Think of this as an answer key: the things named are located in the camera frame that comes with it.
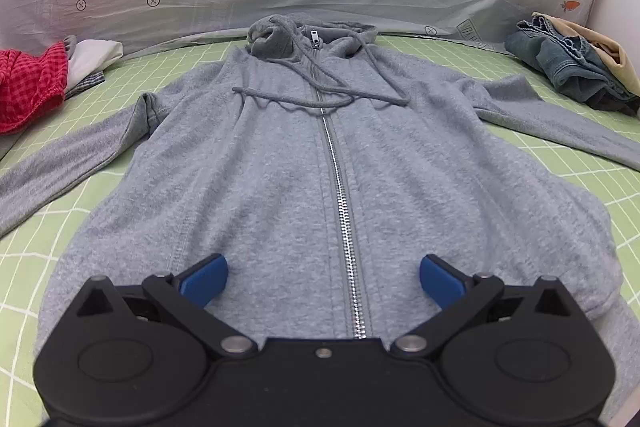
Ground grey plaid cloth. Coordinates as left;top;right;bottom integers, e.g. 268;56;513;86
64;71;107;100

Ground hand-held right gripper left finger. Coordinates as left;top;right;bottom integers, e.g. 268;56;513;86
75;253;258;355

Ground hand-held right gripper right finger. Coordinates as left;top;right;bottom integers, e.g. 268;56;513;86
390;253;573;355

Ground blue denim jeans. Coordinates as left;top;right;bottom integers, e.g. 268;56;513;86
505;18;638;104

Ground dark cloth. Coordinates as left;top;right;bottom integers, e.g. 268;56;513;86
585;89;640;116

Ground red checked cloth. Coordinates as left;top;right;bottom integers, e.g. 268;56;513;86
0;42;69;135

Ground beige cloth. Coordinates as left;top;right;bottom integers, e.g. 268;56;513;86
531;12;640;96

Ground white cloth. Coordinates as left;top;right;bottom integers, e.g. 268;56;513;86
65;38;124;88

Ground grey zip hoodie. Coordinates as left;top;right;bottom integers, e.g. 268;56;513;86
0;13;640;410

